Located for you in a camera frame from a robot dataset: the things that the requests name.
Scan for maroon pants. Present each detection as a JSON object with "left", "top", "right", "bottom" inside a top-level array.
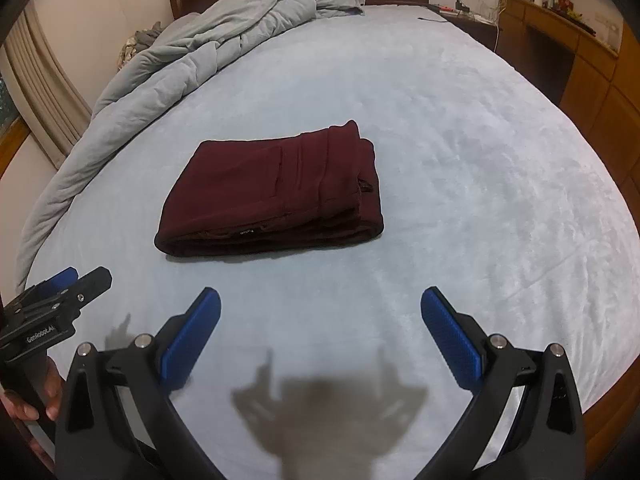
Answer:
[{"left": 154, "top": 120, "right": 385, "bottom": 261}]

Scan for dark grey cloth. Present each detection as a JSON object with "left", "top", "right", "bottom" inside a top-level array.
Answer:
[{"left": 132, "top": 21, "right": 164, "bottom": 54}]

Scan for bed with light blue sheet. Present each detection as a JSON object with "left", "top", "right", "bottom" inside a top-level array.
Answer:
[{"left": 15, "top": 4, "right": 640, "bottom": 480}]

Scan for beige curtain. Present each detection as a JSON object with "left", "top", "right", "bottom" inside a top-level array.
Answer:
[{"left": 4, "top": 0, "right": 94, "bottom": 171}]

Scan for wooden-framed window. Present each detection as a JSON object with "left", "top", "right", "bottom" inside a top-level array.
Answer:
[{"left": 0, "top": 72, "right": 32, "bottom": 181}]

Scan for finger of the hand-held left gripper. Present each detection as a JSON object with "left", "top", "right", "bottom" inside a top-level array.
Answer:
[
  {"left": 59, "top": 266, "right": 113, "bottom": 312},
  {"left": 22, "top": 267, "right": 81, "bottom": 307}
]

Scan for grey duvet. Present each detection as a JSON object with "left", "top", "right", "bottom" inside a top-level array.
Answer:
[{"left": 15, "top": 0, "right": 318, "bottom": 293}]

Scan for white cable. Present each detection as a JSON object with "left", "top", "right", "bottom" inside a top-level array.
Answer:
[{"left": 491, "top": 0, "right": 507, "bottom": 54}]

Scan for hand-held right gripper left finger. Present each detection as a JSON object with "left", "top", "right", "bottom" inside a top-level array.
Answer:
[{"left": 54, "top": 286, "right": 223, "bottom": 480}]

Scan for wooden desk with items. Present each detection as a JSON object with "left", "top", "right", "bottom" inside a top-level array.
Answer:
[{"left": 497, "top": 0, "right": 640, "bottom": 186}]

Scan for wooden nightstand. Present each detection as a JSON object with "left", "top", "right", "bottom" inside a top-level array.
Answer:
[{"left": 425, "top": 2, "right": 501, "bottom": 54}]

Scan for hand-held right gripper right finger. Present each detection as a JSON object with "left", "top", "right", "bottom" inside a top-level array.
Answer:
[{"left": 415, "top": 286, "right": 586, "bottom": 480}]

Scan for person's left hand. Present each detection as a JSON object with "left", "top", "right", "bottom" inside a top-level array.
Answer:
[{"left": 0, "top": 358, "right": 67, "bottom": 424}]

